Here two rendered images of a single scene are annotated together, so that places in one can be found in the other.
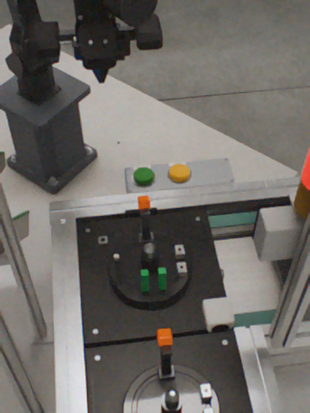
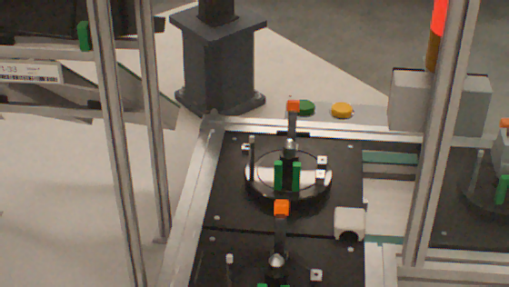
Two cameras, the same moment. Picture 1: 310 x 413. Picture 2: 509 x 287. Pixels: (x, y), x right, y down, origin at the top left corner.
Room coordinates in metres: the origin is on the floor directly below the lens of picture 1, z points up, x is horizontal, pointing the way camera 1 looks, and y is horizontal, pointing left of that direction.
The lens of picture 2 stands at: (-0.30, -0.14, 1.67)
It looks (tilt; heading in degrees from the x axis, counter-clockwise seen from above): 37 degrees down; 14
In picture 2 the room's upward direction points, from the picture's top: straight up
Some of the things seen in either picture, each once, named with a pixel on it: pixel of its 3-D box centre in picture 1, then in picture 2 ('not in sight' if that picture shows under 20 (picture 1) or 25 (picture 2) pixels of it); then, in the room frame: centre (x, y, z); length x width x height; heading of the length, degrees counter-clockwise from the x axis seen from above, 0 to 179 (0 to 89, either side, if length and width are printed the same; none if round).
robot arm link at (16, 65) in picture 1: (34, 53); not in sight; (0.89, 0.22, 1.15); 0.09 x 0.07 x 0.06; 131
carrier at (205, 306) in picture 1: (149, 258); (289, 160); (0.54, 0.01, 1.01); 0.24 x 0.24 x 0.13; 8
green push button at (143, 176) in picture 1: (144, 177); (304, 109); (0.76, 0.02, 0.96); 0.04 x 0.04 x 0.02
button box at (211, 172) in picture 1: (178, 184); (340, 124); (0.77, -0.05, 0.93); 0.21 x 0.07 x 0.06; 98
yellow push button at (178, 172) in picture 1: (179, 173); (341, 111); (0.77, -0.05, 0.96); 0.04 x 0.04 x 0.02
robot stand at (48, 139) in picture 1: (46, 127); (218, 60); (0.90, 0.23, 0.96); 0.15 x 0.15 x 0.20; 53
